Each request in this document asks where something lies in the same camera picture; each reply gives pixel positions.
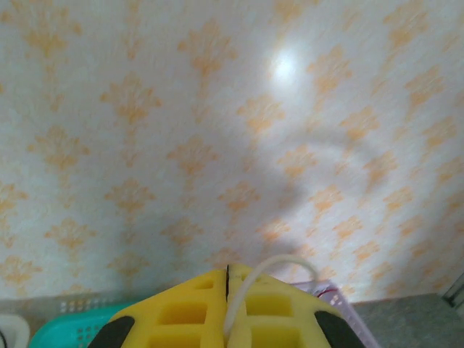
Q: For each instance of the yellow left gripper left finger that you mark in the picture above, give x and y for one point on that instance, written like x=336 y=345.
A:
x=181 y=311

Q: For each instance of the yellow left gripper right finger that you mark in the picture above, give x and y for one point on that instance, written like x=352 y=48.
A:
x=275 y=308

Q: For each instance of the lilac perforated plastic basket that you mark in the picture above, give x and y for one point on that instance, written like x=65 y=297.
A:
x=344 y=308

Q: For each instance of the teal perforated plastic basket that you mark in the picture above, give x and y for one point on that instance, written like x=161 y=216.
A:
x=65 y=326

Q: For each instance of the white perforated plastic basket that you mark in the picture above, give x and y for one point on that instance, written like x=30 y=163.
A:
x=14 y=326

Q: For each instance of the aluminium frame post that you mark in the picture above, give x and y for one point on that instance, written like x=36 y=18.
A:
x=455 y=290

